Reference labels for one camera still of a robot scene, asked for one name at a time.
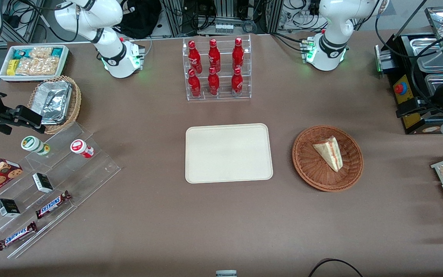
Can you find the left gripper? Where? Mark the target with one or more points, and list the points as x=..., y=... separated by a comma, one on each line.
x=442, y=94

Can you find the triangular sandwich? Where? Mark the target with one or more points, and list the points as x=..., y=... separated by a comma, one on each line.
x=331, y=154

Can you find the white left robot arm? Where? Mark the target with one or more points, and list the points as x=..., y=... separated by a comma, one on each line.
x=327, y=54

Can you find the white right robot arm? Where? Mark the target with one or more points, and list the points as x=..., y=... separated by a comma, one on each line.
x=110, y=57

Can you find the light tan wicker basket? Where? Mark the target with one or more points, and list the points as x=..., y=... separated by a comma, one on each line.
x=74, y=107

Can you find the brown round wicker basket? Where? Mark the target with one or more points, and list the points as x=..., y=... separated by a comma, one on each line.
x=313, y=173

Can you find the beige rectangular tray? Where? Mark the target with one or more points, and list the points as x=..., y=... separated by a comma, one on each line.
x=206, y=169

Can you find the yellow emergency stop box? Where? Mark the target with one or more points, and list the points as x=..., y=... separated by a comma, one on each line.
x=401, y=89

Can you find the green lid small bottle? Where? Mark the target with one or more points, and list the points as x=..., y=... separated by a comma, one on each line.
x=33, y=144

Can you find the stainless steel pan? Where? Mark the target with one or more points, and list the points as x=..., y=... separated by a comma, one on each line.
x=435, y=82
x=431, y=63

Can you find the aluminium foil container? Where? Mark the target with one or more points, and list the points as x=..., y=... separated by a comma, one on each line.
x=54, y=102

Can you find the white rectangular snack bin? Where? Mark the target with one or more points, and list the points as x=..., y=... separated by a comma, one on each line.
x=3, y=75

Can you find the yellow snack packet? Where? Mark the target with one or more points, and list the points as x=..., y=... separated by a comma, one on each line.
x=12, y=67

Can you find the grey box with green light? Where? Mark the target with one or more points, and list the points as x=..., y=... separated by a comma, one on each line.
x=383, y=61

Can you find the clear rice cracker bag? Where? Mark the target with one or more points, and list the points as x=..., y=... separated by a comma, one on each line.
x=37, y=67
x=40, y=52

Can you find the small black carton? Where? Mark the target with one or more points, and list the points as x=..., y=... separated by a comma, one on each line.
x=8, y=207
x=42, y=182

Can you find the teal snack packet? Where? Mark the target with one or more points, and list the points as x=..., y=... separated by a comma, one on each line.
x=57, y=52
x=20, y=54

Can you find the red lid small bottle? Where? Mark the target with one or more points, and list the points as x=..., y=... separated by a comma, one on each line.
x=80, y=147

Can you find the brown Snickers bar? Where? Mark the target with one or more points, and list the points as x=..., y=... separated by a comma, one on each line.
x=52, y=205
x=17, y=236

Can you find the clear acrylic step display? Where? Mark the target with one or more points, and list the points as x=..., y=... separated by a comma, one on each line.
x=90, y=173

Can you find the black fabric bag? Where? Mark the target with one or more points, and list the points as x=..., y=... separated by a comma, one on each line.
x=140, y=17

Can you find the red cola bottle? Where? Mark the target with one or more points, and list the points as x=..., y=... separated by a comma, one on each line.
x=214, y=55
x=237, y=84
x=238, y=54
x=194, y=86
x=194, y=57
x=213, y=84

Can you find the clear acrylic bottle rack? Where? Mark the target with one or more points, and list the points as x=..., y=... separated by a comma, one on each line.
x=223, y=94

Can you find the grey power strip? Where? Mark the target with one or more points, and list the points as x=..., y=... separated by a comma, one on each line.
x=224, y=28

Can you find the aluminium frame rack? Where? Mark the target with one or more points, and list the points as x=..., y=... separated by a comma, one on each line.
x=175, y=17

